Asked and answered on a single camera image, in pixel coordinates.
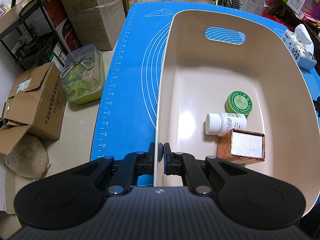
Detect white pill bottle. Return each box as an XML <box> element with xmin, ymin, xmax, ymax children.
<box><xmin>204</xmin><ymin>113</ymin><xmax>247</xmax><ymax>137</ymax></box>

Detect orange patterned square box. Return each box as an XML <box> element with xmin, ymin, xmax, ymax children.
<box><xmin>216</xmin><ymin>129</ymin><xmax>265</xmax><ymax>165</ymax></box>

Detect green round tin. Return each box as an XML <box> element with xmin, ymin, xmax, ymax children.
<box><xmin>225</xmin><ymin>90</ymin><xmax>253</xmax><ymax>116</ymax></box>

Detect beige plastic storage bin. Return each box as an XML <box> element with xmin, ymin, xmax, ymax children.
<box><xmin>156</xmin><ymin>10</ymin><xmax>319</xmax><ymax>211</ymax></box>

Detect blue silicone baking mat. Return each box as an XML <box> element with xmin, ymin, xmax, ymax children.
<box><xmin>89</xmin><ymin>1</ymin><xmax>320</xmax><ymax>187</ymax></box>

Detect green clear-lid plastic container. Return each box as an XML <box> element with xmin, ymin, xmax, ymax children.
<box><xmin>62</xmin><ymin>44</ymin><xmax>105</xmax><ymax>105</ymax></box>

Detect burlap sack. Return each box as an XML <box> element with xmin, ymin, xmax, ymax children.
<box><xmin>4</xmin><ymin>134</ymin><xmax>51</xmax><ymax>179</ymax></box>

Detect open brown cardboard box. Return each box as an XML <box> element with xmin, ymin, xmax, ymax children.
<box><xmin>1</xmin><ymin>62</ymin><xmax>66</xmax><ymax>155</ymax></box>

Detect black metal cart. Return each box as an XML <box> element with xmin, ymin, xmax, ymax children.
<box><xmin>1</xmin><ymin>0</ymin><xmax>67</xmax><ymax>70</ymax></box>

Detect large stacked cardboard box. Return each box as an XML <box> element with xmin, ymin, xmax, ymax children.
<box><xmin>61</xmin><ymin>0</ymin><xmax>125</xmax><ymax>51</ymax></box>

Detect tissue box with tissue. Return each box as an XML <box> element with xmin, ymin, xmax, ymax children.
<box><xmin>282</xmin><ymin>24</ymin><xmax>317</xmax><ymax>71</ymax></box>

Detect grey handled scissors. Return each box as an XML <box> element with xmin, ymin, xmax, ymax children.
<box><xmin>60</xmin><ymin>56</ymin><xmax>93</xmax><ymax>79</ymax></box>

